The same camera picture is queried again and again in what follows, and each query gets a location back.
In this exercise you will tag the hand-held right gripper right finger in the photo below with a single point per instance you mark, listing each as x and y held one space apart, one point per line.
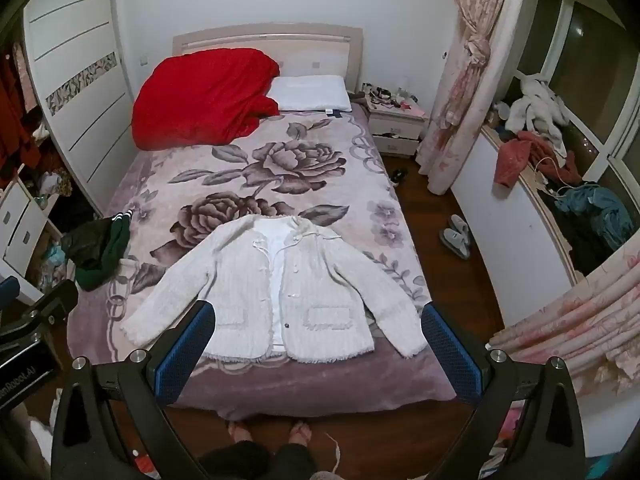
450 355

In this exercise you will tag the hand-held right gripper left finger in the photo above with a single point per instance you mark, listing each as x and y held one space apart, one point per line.
182 355

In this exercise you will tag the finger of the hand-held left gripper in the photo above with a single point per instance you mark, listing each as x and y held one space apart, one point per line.
52 305
7 289

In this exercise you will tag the white knitted jacket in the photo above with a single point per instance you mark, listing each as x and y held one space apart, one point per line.
320 280

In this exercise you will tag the red hanging clothes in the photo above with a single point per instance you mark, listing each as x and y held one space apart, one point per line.
15 120

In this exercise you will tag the white fluffy clothes pile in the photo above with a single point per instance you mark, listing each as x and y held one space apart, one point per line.
535 110

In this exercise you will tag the white drawer cabinet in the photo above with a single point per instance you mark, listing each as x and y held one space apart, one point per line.
20 230

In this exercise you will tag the dark green garment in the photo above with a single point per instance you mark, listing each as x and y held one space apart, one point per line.
107 250

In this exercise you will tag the grey slipper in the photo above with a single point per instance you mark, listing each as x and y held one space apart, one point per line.
461 224
454 244

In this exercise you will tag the person's left leg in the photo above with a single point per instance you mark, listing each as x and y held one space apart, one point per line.
240 455

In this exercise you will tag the loose pink floral curtain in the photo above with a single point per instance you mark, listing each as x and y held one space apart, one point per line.
590 315

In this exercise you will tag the black garment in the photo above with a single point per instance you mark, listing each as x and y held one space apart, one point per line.
580 240

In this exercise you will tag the pair of dark shoes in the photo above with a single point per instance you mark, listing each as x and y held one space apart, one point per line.
398 175

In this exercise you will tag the red garment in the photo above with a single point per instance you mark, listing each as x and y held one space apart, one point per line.
512 160

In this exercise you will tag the teal garment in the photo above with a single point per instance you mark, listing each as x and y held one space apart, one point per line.
600 215

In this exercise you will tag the floral plush blanket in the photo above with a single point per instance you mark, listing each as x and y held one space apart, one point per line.
280 170

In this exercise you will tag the white wardrobe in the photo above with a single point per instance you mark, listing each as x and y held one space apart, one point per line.
75 70

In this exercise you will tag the white nightstand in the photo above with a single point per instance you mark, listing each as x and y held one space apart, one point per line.
395 125

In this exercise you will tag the red quilt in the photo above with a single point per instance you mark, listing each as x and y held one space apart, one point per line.
200 95

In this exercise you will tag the pile of small trinkets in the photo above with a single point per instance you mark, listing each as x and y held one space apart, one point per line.
385 95

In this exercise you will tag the tied pink floral curtain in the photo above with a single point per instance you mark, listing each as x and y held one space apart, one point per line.
465 85

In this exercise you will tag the white pillow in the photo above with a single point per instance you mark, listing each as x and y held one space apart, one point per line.
310 91

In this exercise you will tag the bed with pale headboard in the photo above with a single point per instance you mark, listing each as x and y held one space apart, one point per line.
320 52

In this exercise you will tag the window with white frame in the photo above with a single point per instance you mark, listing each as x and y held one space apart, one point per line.
600 60

